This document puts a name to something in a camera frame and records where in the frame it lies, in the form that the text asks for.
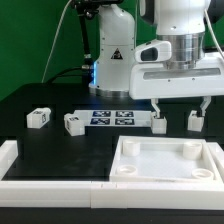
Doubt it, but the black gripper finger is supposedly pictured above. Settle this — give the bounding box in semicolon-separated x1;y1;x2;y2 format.
151;98;161;119
200;96;211;117

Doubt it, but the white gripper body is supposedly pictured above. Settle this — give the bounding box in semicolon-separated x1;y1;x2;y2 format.
129;41;224;100

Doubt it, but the white square tabletop tray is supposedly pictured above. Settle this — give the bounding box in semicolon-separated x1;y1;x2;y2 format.
109;136;223;184

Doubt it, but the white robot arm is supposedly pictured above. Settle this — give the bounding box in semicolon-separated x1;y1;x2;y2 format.
89;0;224;117

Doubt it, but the white U-shaped obstacle fence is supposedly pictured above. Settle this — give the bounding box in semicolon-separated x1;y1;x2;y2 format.
0;140;224;210

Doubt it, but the white marker base plate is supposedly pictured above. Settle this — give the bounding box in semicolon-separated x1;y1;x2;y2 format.
74;110;151;127

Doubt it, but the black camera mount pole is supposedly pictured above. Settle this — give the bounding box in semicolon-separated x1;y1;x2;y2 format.
71;0;110;83

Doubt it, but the black cable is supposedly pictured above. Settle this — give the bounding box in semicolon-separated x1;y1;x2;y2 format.
45;66;93;84

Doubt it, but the white cable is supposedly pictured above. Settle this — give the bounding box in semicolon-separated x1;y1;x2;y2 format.
41;0;74;84

